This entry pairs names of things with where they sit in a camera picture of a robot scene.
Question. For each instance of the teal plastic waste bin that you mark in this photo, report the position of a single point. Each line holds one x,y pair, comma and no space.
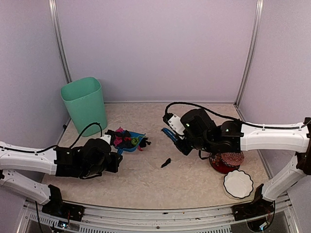
84,102

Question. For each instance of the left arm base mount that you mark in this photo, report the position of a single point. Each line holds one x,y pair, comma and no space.
57,207

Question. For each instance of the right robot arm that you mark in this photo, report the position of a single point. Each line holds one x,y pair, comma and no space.
196,130

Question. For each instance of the blue hand brush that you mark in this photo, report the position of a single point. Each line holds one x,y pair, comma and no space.
171,135

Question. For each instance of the red floral bowl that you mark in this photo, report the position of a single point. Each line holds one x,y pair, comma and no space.
218,165

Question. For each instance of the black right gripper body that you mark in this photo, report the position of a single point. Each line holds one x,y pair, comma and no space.
185,150

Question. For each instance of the white scalloped bowl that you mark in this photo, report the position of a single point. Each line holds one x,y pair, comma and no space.
238,185

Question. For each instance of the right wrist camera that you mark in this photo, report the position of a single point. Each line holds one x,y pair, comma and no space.
174,122

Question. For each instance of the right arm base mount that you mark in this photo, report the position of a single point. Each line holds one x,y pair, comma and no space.
255,208

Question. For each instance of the pink patterned bowl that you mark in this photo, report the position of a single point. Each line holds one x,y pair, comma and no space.
232,159

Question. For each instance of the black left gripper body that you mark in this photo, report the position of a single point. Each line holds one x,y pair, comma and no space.
112,167

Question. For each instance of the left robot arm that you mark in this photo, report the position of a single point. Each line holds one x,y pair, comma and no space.
83,162

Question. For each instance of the blue dustpan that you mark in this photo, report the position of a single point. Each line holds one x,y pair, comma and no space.
126,141

